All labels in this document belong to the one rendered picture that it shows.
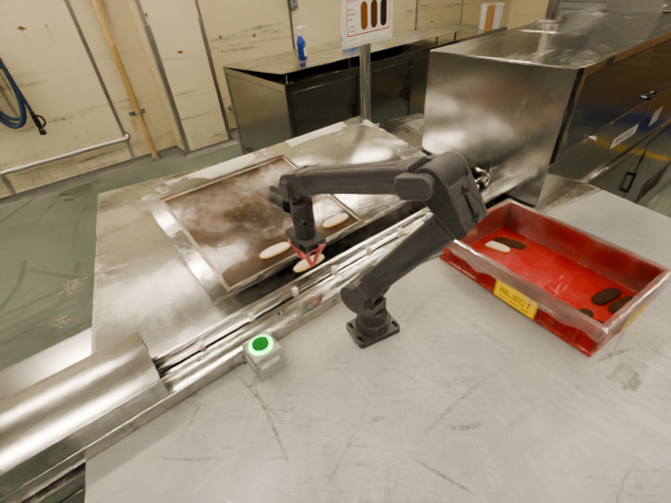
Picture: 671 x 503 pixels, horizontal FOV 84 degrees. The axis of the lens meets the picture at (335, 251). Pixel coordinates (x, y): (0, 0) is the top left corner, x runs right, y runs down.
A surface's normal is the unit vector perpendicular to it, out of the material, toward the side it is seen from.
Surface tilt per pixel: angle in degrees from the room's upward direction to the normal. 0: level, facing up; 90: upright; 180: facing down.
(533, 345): 0
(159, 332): 0
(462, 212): 57
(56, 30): 90
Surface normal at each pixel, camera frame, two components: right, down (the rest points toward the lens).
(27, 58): 0.62, 0.45
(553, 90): -0.78, 0.43
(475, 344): -0.07, -0.79
